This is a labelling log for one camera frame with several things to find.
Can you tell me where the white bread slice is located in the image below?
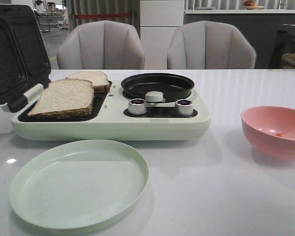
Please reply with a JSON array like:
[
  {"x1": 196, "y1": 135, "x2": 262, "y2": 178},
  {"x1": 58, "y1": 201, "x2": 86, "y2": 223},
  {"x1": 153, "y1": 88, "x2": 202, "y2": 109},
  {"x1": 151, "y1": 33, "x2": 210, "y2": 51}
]
[
  {"x1": 28, "y1": 79, "x2": 94, "y2": 118},
  {"x1": 66, "y1": 71, "x2": 111, "y2": 93}
]

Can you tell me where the pink plastic bowl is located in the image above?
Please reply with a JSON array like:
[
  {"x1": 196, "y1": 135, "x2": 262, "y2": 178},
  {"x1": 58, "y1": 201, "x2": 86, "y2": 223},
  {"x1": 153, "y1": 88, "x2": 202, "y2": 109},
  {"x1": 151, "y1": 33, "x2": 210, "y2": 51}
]
[{"x1": 241, "y1": 106, "x2": 295, "y2": 160}]

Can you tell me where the mint green breakfast maker base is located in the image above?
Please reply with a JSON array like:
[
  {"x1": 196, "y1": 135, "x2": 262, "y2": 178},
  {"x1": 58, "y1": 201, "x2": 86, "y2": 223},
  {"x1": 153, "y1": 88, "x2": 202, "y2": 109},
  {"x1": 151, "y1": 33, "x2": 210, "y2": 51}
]
[{"x1": 12, "y1": 81, "x2": 210, "y2": 141}]

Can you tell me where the left silver control knob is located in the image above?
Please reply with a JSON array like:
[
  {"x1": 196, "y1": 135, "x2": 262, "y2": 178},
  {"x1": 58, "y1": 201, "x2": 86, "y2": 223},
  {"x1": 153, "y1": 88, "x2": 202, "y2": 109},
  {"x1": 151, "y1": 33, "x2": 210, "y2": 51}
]
[{"x1": 128, "y1": 98, "x2": 147, "y2": 116}]

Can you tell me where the silver control knob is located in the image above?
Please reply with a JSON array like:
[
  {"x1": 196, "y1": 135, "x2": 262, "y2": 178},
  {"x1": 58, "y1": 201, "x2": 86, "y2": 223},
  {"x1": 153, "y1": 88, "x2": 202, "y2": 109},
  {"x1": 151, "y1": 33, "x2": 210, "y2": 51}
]
[
  {"x1": 175, "y1": 99, "x2": 194, "y2": 116},
  {"x1": 128, "y1": 98, "x2": 147, "y2": 116}
]

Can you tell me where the right silver control knob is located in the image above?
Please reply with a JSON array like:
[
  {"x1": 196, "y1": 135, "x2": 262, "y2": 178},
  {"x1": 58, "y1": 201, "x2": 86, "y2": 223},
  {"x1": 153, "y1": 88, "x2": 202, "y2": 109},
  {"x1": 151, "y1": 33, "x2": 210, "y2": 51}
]
[{"x1": 175, "y1": 99, "x2": 194, "y2": 116}]

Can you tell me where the black round frying pan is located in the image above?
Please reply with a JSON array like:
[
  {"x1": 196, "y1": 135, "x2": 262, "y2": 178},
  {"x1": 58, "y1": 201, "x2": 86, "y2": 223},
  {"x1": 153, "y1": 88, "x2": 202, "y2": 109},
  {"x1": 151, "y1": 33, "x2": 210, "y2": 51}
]
[{"x1": 121, "y1": 73, "x2": 194, "y2": 103}]

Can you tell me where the left grey upholstered chair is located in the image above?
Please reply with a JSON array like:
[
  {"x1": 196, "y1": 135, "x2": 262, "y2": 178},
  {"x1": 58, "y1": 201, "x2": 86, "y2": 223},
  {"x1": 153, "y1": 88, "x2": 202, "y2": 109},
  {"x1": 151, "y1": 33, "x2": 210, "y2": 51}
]
[{"x1": 57, "y1": 20, "x2": 145, "y2": 70}]

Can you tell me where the grey upholstered chair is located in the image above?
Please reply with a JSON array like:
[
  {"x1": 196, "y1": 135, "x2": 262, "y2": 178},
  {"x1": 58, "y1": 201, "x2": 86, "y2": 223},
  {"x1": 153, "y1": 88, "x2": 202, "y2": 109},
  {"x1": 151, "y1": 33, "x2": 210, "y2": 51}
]
[
  {"x1": 57, "y1": 20, "x2": 145, "y2": 70},
  {"x1": 167, "y1": 21, "x2": 257, "y2": 69}
]

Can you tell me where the right grey upholstered chair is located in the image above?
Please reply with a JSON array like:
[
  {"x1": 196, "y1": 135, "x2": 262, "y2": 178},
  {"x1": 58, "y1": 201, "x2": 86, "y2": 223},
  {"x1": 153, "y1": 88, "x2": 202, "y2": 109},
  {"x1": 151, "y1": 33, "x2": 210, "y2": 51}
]
[{"x1": 167, "y1": 21, "x2": 257, "y2": 69}]

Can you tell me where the mint green round plate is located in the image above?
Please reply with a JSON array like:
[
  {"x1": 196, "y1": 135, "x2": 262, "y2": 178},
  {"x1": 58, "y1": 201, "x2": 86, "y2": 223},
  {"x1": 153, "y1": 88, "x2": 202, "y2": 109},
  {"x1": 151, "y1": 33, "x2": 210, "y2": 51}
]
[{"x1": 9, "y1": 140, "x2": 149, "y2": 234}]

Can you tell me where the white tall cabinet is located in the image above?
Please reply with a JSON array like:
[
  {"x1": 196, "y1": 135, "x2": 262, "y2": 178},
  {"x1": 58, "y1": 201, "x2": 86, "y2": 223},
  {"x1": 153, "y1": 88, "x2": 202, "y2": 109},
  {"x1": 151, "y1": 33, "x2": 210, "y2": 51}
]
[{"x1": 140, "y1": 0, "x2": 184, "y2": 69}]

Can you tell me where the red barrier belt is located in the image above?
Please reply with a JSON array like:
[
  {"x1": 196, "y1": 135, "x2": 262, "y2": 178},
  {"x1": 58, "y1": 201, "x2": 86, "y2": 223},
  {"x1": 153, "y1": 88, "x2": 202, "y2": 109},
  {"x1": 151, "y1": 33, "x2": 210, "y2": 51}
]
[{"x1": 74, "y1": 12, "x2": 132, "y2": 19}]

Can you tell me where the dark grey counter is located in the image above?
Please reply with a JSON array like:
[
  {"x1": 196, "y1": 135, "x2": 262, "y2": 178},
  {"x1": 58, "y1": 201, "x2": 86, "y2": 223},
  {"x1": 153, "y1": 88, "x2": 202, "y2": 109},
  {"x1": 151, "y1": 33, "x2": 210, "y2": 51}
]
[{"x1": 184, "y1": 9, "x2": 295, "y2": 69}]

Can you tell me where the fruit plate on counter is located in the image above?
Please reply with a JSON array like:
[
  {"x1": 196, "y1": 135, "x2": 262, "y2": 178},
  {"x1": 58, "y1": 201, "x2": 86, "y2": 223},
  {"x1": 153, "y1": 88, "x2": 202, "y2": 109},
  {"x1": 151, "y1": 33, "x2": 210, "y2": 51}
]
[{"x1": 242, "y1": 0, "x2": 264, "y2": 10}]

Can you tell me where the beige cushion at right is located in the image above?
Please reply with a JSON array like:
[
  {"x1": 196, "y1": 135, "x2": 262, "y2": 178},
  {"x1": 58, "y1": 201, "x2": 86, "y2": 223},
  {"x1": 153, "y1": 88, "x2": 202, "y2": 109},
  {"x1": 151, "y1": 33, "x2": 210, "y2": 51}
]
[{"x1": 282, "y1": 53, "x2": 295, "y2": 68}]

